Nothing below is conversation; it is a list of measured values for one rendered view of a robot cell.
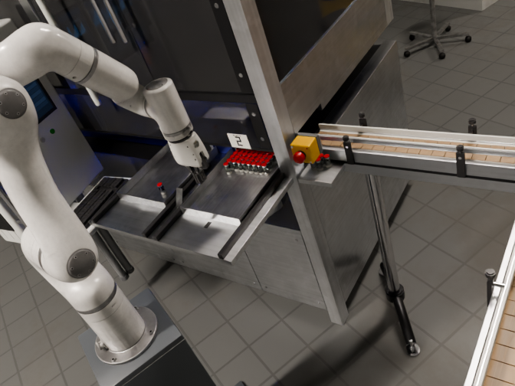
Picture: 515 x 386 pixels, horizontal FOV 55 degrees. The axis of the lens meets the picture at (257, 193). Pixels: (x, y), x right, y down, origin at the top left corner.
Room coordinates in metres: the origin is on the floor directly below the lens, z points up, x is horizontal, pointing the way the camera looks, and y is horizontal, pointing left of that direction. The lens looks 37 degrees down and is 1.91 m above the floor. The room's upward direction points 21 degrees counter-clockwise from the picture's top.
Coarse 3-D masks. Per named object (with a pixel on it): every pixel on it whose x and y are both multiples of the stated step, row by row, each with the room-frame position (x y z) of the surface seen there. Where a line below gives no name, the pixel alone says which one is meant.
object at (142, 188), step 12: (168, 144) 1.87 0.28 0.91; (156, 156) 1.81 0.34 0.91; (168, 156) 1.82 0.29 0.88; (144, 168) 1.76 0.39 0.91; (156, 168) 1.76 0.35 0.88; (168, 168) 1.73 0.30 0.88; (180, 168) 1.69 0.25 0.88; (132, 180) 1.70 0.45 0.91; (144, 180) 1.71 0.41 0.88; (156, 180) 1.68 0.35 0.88; (168, 180) 1.65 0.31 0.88; (180, 180) 1.61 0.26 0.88; (120, 192) 1.65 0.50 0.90; (132, 192) 1.66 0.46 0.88; (144, 192) 1.63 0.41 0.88; (156, 192) 1.59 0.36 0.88; (168, 192) 1.56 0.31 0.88; (156, 204) 1.50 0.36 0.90
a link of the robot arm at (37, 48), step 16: (16, 32) 1.09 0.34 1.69; (32, 32) 1.09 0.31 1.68; (48, 32) 1.10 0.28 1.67; (64, 32) 1.13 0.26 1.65; (0, 48) 1.08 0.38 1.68; (16, 48) 1.07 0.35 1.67; (32, 48) 1.07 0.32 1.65; (48, 48) 1.08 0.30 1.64; (64, 48) 1.10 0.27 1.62; (80, 48) 1.12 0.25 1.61; (0, 64) 1.08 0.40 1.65; (16, 64) 1.07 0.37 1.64; (32, 64) 1.07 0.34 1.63; (48, 64) 1.08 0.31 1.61; (64, 64) 1.09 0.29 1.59; (80, 64) 1.11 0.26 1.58; (16, 80) 1.09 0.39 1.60; (32, 80) 1.10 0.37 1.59
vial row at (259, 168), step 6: (228, 162) 1.54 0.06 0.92; (234, 162) 1.53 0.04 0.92; (240, 162) 1.51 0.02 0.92; (246, 162) 1.49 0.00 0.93; (252, 162) 1.48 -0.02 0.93; (258, 162) 1.46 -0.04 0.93; (264, 162) 1.45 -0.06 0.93; (234, 168) 1.54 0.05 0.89; (240, 168) 1.51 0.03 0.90; (246, 168) 1.49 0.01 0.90; (252, 168) 1.48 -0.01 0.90; (258, 168) 1.45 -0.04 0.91; (264, 168) 1.43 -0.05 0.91; (264, 174) 1.44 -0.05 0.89
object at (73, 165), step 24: (0, 24) 2.03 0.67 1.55; (48, 96) 2.02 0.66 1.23; (48, 120) 1.98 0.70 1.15; (72, 120) 2.06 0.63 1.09; (48, 144) 1.93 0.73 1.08; (72, 144) 2.01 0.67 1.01; (48, 168) 1.88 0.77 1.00; (72, 168) 1.96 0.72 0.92; (96, 168) 2.04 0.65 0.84; (72, 192) 1.90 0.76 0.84; (0, 216) 1.70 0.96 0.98
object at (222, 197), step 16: (224, 160) 1.60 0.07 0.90; (208, 176) 1.53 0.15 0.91; (224, 176) 1.53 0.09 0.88; (240, 176) 1.49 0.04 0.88; (256, 176) 1.45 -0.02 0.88; (272, 176) 1.38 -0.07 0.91; (192, 192) 1.46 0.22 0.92; (208, 192) 1.47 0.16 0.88; (224, 192) 1.43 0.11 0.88; (240, 192) 1.40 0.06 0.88; (256, 192) 1.36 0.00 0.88; (192, 208) 1.37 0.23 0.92; (208, 208) 1.38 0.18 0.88; (224, 208) 1.34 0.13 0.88; (240, 208) 1.31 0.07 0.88
